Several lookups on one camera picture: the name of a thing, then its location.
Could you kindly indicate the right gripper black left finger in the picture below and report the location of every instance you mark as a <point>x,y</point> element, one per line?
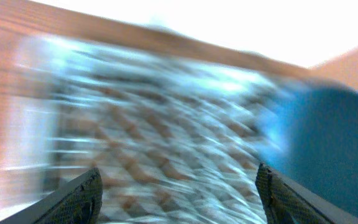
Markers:
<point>77,202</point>

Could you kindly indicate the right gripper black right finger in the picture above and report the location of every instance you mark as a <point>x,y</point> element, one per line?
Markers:
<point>285,201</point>

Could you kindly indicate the dark blue plate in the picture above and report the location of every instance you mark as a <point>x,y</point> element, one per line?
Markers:
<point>313,134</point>

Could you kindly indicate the grey dishwasher rack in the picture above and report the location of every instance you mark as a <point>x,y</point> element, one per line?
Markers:
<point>175,140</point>

